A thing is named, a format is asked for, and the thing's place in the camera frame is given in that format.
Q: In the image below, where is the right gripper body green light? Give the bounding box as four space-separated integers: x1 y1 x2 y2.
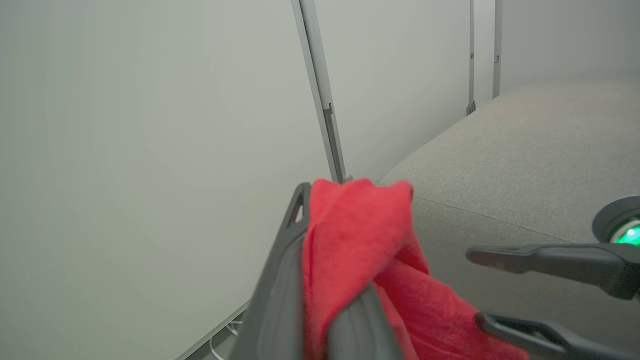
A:
591 195 640 247

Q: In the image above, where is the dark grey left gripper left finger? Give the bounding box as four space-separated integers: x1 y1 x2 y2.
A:
230 182 312 360

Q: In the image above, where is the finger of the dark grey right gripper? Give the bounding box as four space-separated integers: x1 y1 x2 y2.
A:
475 312 640 360
465 242 640 301

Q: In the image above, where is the white cable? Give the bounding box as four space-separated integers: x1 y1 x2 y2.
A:
209 320 246 360

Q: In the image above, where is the thin grey metal pole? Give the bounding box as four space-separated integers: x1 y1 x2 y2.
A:
466 0 477 117

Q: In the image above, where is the thick grey metal pole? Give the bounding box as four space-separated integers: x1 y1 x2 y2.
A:
291 0 353 184

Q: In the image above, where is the grey metal floor rail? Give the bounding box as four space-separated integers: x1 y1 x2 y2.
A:
175 299 251 360

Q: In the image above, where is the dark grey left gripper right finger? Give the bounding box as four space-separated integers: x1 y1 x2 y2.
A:
327 282 403 360

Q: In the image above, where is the red cloth garment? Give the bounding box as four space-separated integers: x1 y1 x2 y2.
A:
301 177 531 360

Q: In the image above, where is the grey fabric sofa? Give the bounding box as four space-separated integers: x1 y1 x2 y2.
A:
377 75 640 360

